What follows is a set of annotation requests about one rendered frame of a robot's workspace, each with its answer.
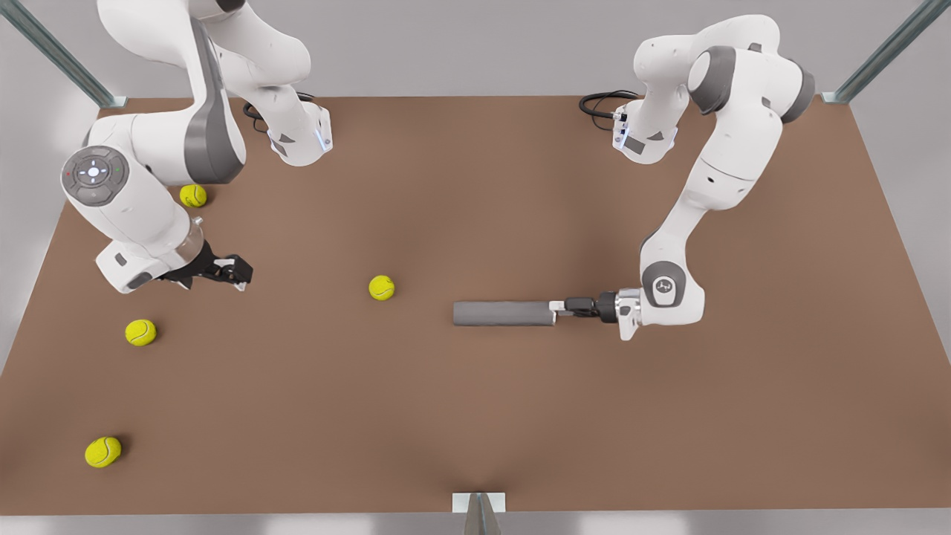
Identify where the grey tennis tube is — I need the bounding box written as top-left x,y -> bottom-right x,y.
452,300 -> 557,328

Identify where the black cable loop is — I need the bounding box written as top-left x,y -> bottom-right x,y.
579,90 -> 644,132
242,92 -> 317,135

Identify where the silver frame post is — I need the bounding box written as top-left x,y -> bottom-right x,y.
821,0 -> 951,104
0,0 -> 129,109
452,491 -> 507,535

